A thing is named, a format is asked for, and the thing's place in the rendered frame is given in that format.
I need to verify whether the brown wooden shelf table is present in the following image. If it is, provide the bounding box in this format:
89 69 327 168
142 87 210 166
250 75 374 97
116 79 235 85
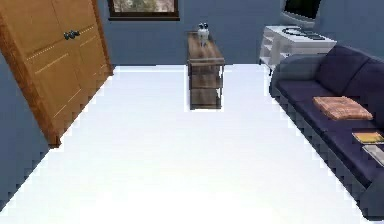
186 31 226 111

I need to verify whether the white statuette with black top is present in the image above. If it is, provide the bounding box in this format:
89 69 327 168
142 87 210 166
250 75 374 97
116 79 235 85
197 22 211 48

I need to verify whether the white television stand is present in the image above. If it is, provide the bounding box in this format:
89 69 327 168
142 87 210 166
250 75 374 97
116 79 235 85
259 25 338 76

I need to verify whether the dark framed window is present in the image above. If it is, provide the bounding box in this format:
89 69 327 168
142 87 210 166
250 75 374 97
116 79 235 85
107 0 181 22

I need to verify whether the brown wooden room door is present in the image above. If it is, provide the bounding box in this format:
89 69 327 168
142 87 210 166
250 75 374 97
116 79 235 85
0 0 115 149

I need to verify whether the dark blue sofa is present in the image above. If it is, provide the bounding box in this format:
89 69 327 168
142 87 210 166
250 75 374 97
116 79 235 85
269 44 384 222

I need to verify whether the orange brown pillow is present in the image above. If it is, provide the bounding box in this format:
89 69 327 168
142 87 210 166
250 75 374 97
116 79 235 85
312 96 374 122

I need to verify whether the black television set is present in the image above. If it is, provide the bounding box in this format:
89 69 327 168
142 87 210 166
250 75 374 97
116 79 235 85
280 0 324 29

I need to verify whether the yellow book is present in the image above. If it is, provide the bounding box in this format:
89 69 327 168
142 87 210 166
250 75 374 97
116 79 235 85
352 131 384 145

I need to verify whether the black door handle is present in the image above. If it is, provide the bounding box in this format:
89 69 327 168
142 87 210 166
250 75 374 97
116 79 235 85
63 29 81 41

